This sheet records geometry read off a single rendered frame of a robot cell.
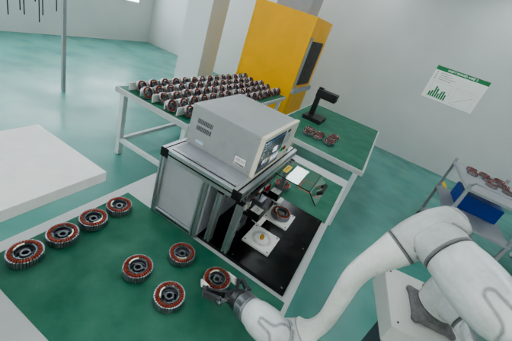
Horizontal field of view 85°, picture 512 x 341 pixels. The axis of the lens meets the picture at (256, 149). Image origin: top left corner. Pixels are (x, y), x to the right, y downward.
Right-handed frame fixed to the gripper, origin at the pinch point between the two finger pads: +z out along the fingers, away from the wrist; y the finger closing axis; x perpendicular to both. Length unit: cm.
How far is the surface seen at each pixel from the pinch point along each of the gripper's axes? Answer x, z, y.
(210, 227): 17.1, 14.8, 3.9
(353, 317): -74, 29, 130
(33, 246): 17, 29, -61
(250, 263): 1.1, 4.0, 18.7
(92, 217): 23, 39, -41
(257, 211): 22.4, 10.6, 26.8
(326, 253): -46, 78, 153
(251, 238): 8.4, 14.2, 26.1
